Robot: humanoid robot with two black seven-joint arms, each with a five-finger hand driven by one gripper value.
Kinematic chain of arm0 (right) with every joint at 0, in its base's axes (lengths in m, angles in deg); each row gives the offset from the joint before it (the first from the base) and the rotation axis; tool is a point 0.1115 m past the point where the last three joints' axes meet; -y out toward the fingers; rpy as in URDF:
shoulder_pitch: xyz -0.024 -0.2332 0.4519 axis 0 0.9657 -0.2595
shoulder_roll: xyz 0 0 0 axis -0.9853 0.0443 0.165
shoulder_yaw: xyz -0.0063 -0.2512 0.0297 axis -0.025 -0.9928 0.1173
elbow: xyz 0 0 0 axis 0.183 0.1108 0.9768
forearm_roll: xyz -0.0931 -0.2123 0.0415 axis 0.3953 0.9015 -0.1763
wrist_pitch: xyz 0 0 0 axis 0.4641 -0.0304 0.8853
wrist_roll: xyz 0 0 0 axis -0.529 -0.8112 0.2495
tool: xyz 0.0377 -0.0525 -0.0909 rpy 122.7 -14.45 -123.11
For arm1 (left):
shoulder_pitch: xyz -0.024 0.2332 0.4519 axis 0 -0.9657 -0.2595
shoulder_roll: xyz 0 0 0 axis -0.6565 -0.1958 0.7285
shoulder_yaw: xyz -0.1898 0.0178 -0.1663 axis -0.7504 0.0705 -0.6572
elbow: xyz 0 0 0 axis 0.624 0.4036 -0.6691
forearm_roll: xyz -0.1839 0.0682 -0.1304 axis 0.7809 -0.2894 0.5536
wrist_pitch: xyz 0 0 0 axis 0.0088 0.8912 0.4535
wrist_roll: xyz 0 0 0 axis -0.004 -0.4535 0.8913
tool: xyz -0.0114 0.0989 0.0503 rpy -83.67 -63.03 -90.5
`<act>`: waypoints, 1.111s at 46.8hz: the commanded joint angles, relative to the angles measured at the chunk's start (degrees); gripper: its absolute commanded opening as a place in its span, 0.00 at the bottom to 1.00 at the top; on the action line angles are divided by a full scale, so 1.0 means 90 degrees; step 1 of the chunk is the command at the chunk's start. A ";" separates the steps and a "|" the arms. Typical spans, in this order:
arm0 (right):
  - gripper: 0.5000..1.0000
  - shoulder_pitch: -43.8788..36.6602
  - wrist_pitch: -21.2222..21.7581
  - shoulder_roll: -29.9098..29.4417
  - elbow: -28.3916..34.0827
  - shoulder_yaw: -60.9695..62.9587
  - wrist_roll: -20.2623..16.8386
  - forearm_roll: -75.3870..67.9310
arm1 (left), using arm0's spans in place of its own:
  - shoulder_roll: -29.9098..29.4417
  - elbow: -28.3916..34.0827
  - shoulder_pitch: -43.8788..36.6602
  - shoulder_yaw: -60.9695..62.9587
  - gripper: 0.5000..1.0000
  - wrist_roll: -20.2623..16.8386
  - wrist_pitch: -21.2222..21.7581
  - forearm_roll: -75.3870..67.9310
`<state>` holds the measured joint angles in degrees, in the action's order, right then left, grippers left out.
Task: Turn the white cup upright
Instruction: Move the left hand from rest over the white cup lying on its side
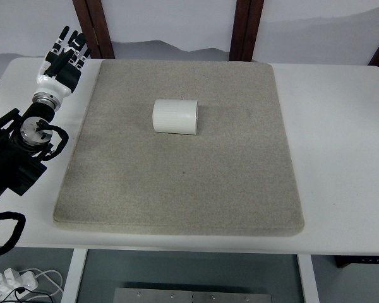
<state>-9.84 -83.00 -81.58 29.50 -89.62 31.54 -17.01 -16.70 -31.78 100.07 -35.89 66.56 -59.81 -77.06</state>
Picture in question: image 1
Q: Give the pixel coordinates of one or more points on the white ribbed cup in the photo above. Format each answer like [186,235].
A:
[175,116]

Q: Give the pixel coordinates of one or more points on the dark wooden screen frame left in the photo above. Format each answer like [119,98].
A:
[91,16]

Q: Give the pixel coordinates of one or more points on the white table leg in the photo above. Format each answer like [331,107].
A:
[74,276]
[308,280]

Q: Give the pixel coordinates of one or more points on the grey metal base plate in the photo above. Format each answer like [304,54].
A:
[140,295]

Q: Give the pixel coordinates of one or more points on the dark wooden screen frame middle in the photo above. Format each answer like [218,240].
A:
[246,23]

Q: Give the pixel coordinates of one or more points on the beige felt mat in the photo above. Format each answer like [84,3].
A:
[234,177]

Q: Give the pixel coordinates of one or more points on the white table leg left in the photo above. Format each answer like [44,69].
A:
[74,276]

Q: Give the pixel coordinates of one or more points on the white power strip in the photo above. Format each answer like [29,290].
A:
[15,285]

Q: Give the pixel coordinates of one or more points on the white table leg right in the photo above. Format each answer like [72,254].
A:
[308,280]

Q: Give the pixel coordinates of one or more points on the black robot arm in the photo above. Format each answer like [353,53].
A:
[26,142]

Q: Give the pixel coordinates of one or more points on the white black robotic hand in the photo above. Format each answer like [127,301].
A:
[60,70]

